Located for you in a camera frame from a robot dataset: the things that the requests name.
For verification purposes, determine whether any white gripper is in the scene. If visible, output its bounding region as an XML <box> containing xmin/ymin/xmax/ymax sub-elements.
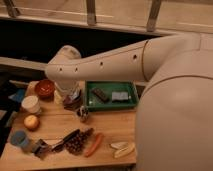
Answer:
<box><xmin>54</xmin><ymin>81</ymin><xmax>80</xmax><ymax>105</ymax></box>

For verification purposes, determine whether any yellow red apple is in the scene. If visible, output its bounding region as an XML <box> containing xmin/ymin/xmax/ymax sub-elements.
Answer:
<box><xmin>24</xmin><ymin>115</ymin><xmax>40</xmax><ymax>130</ymax></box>

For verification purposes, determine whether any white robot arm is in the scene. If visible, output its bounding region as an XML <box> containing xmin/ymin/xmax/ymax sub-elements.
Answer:
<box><xmin>45</xmin><ymin>33</ymin><xmax>213</xmax><ymax>171</ymax></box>

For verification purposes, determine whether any white cup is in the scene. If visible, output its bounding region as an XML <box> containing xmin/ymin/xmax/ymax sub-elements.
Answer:
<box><xmin>21</xmin><ymin>95</ymin><xmax>41</xmax><ymax>114</ymax></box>

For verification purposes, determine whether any blue plastic cup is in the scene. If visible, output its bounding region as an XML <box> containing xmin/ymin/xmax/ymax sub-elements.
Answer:
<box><xmin>10</xmin><ymin>130</ymin><xmax>30</xmax><ymax>148</ymax></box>

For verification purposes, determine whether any red bowl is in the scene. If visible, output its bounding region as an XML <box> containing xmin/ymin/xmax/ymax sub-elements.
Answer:
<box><xmin>34</xmin><ymin>79</ymin><xmax>55</xmax><ymax>99</ymax></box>

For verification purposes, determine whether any wooden table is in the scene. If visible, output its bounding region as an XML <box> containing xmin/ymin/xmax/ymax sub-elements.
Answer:
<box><xmin>0</xmin><ymin>78</ymin><xmax>138</xmax><ymax>171</ymax></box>

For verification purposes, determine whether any blue cloth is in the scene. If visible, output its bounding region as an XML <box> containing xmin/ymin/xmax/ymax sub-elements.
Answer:
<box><xmin>9</xmin><ymin>89</ymin><xmax>26</xmax><ymax>103</ymax></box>

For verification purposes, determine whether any brown chocolate bar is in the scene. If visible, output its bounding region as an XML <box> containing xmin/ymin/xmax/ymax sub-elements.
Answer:
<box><xmin>92</xmin><ymin>88</ymin><xmax>109</xmax><ymax>103</ymax></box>

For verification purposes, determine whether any green plastic tray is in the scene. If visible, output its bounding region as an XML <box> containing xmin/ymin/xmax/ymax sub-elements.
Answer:
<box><xmin>84</xmin><ymin>81</ymin><xmax>139</xmax><ymax>111</ymax></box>

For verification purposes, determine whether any dark grape bunch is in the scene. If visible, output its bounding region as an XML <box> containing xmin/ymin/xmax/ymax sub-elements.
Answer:
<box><xmin>65</xmin><ymin>128</ymin><xmax>94</xmax><ymax>155</ymax></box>

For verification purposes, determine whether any grey metal clip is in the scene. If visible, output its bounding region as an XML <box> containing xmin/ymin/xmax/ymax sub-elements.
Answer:
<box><xmin>31</xmin><ymin>139</ymin><xmax>51</xmax><ymax>159</ymax></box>

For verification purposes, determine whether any blue sponge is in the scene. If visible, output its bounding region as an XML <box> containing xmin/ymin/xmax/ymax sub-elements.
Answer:
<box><xmin>112</xmin><ymin>92</ymin><xmax>129</xmax><ymax>101</ymax></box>

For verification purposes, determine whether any orange carrot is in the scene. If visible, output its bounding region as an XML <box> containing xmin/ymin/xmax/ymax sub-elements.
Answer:
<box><xmin>84</xmin><ymin>133</ymin><xmax>104</xmax><ymax>157</ymax></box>

